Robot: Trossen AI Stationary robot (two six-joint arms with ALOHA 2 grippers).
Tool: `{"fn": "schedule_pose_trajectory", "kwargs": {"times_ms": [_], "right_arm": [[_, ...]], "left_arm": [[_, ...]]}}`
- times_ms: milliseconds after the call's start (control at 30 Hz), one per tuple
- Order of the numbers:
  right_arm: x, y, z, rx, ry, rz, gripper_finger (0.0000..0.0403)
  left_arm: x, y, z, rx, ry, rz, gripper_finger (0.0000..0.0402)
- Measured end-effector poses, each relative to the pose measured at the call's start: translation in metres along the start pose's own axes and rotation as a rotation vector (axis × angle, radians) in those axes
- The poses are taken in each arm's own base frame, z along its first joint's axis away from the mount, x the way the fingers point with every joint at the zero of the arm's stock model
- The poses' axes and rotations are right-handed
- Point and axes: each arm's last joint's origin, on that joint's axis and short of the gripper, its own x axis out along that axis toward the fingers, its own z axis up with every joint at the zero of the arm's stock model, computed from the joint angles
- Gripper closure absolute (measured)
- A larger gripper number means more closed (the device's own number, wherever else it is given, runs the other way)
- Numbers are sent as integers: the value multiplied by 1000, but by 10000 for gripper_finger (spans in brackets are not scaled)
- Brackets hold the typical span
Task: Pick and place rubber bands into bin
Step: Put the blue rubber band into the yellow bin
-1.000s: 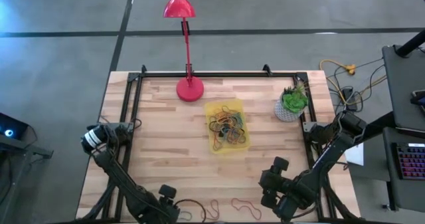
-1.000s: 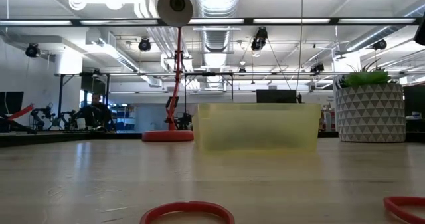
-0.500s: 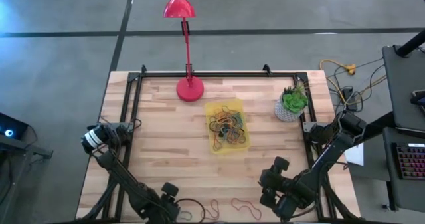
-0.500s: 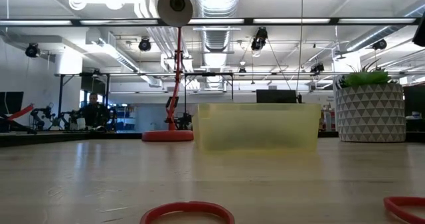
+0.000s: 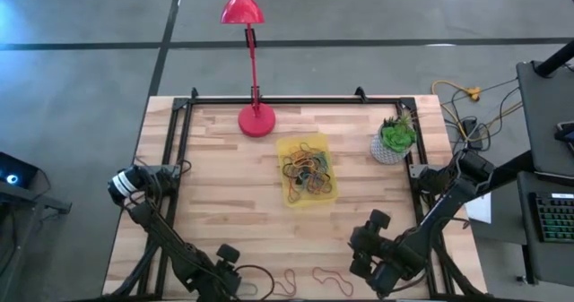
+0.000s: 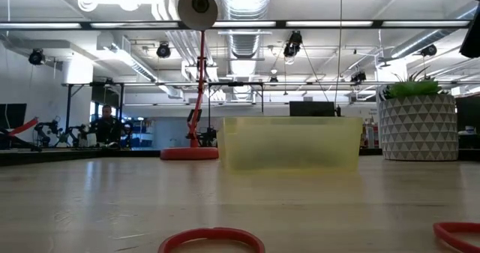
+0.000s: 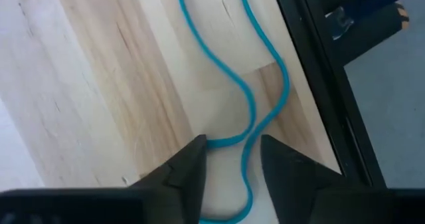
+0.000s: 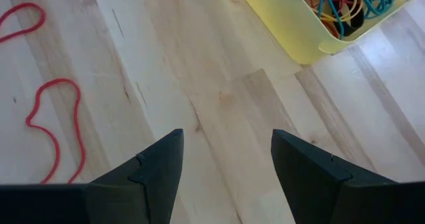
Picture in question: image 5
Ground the large thin dark rubber band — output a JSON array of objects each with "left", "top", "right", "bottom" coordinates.
[{"left": 233, "top": 263, "right": 276, "bottom": 302}]

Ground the white paper sheet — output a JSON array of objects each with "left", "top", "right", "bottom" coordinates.
[{"left": 464, "top": 192, "right": 493, "bottom": 225}]

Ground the black power strip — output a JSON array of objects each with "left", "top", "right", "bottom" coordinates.
[{"left": 460, "top": 116, "right": 484, "bottom": 151}]

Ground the black desk leg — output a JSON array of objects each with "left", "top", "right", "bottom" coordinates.
[{"left": 488, "top": 149, "right": 539, "bottom": 191}]

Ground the yellow translucent plastic bin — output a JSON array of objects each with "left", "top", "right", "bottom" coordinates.
[{"left": 275, "top": 132, "right": 339, "bottom": 209}]

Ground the yellow cable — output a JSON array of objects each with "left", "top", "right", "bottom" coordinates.
[{"left": 430, "top": 79, "right": 483, "bottom": 133}]

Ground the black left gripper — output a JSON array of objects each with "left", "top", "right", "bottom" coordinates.
[{"left": 187, "top": 242, "right": 244, "bottom": 302}]

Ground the black smartphone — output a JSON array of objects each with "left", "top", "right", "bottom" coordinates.
[{"left": 554, "top": 120, "right": 574, "bottom": 144}]

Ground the red rubber band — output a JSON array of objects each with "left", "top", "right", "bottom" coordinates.
[
  {"left": 272, "top": 268, "right": 298, "bottom": 298},
  {"left": 311, "top": 266, "right": 355, "bottom": 298}
]

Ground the red desk lamp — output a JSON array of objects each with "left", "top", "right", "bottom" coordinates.
[{"left": 219, "top": 0, "right": 277, "bottom": 139}]

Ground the backlit black keyboard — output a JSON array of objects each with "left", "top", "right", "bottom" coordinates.
[{"left": 528, "top": 191, "right": 574, "bottom": 245}]

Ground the grey desk top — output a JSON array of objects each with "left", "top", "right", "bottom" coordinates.
[
  {"left": 515, "top": 170, "right": 574, "bottom": 288},
  {"left": 515, "top": 58, "right": 574, "bottom": 182}
]

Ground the succulent in patterned white pot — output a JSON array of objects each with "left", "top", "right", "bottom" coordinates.
[{"left": 370, "top": 112, "right": 418, "bottom": 166}]

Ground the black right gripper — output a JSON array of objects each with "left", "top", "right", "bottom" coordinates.
[{"left": 348, "top": 209, "right": 392, "bottom": 280}]

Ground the black equipment stand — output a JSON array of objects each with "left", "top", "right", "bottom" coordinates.
[{"left": 0, "top": 180, "right": 74, "bottom": 302}]

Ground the black box with blue light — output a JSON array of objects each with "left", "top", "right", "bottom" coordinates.
[{"left": 0, "top": 151, "right": 39, "bottom": 190}]

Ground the black pole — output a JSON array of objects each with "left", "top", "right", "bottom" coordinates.
[{"left": 533, "top": 39, "right": 574, "bottom": 79}]

